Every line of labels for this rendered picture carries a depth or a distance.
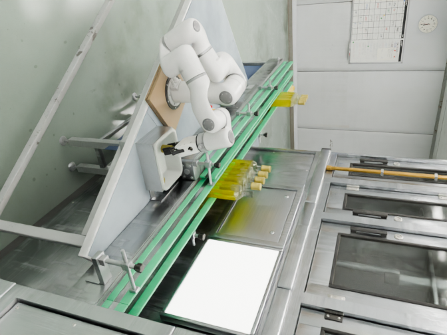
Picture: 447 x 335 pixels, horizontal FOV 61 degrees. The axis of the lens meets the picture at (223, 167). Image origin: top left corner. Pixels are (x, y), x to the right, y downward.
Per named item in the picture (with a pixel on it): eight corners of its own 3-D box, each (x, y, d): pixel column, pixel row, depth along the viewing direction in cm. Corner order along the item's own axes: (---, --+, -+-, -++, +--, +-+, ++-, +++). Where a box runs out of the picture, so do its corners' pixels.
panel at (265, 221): (160, 320, 132) (253, 345, 120) (158, 314, 130) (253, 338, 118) (241, 185, 204) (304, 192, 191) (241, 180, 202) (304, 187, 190)
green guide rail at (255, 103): (197, 163, 171) (213, 165, 168) (197, 161, 171) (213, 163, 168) (283, 62, 311) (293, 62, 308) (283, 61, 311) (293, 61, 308)
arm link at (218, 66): (191, 62, 151) (205, 48, 163) (224, 110, 160) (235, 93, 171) (208, 51, 146) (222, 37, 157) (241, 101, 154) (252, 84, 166)
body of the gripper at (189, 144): (201, 156, 145) (177, 160, 150) (211, 145, 153) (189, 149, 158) (195, 139, 142) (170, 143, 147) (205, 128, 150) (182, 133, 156)
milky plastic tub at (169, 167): (147, 191, 158) (165, 193, 155) (135, 143, 147) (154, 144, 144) (166, 170, 172) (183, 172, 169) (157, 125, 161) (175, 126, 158)
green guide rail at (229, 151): (199, 177, 175) (215, 179, 172) (199, 175, 174) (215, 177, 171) (284, 71, 315) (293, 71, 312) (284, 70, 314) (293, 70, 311)
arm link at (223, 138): (219, 110, 136) (229, 104, 144) (195, 115, 141) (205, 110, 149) (231, 149, 140) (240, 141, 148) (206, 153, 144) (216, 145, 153)
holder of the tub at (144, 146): (149, 201, 161) (164, 203, 158) (134, 143, 148) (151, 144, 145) (167, 180, 175) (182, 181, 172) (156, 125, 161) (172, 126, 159)
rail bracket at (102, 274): (86, 285, 124) (145, 300, 115) (71, 246, 115) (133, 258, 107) (96, 274, 127) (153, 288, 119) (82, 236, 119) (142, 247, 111)
